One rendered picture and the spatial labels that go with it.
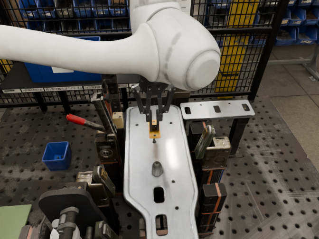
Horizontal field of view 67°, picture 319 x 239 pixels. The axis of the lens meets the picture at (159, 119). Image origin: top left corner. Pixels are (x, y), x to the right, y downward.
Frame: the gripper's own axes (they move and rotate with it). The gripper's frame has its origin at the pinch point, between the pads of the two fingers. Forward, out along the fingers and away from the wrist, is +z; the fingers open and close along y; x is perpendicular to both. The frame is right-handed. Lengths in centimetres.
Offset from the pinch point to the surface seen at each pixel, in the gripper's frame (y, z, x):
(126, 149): -9.5, 10.3, -2.7
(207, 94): 35, 34, 55
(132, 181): -7.8, 10.7, -15.3
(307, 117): 160, 109, 106
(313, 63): 206, 98, 186
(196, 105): 18.6, 10.4, 18.6
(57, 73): -39, 4, 35
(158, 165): 0.5, 6.2, -13.2
